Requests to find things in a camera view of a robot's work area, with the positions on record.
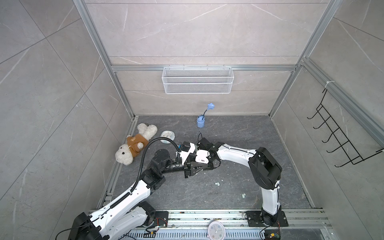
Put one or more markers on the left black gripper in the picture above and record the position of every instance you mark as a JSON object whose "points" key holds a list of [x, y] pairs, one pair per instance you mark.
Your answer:
{"points": [[189, 168]]}

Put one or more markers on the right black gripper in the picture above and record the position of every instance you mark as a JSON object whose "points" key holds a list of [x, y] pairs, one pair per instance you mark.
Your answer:
{"points": [[209, 167]]}

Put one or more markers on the white earbud charging case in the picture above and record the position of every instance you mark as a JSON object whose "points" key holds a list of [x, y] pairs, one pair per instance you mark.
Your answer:
{"points": [[202, 156]]}

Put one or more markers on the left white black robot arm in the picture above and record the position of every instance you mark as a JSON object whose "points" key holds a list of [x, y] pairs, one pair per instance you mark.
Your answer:
{"points": [[130, 210]]}

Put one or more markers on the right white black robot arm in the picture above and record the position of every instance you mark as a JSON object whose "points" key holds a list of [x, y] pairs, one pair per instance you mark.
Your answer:
{"points": [[265, 170]]}

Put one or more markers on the small round white clock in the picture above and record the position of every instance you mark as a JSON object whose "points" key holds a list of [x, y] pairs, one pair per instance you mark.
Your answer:
{"points": [[169, 135]]}

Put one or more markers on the blue cup holder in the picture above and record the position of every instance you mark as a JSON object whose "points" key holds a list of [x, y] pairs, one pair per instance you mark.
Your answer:
{"points": [[201, 121]]}

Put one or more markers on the white plush bear toy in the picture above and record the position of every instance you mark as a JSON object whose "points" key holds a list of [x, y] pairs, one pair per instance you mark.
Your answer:
{"points": [[135, 144]]}

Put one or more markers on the pink round clock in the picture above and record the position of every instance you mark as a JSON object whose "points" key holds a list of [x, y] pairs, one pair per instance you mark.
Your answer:
{"points": [[216, 231]]}

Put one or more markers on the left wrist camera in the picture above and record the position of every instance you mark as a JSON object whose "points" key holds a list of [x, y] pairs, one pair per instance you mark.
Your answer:
{"points": [[186, 148]]}

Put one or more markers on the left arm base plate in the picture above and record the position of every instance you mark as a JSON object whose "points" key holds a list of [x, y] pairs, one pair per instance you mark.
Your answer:
{"points": [[159, 218]]}

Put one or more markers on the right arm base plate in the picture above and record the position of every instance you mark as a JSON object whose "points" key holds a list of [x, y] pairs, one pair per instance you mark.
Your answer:
{"points": [[263, 219]]}

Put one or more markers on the white wire mesh basket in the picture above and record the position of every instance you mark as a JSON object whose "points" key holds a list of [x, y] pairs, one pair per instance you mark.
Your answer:
{"points": [[197, 80]]}

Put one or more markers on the black wire hook rack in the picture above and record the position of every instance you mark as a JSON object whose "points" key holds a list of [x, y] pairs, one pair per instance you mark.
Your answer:
{"points": [[343, 142]]}

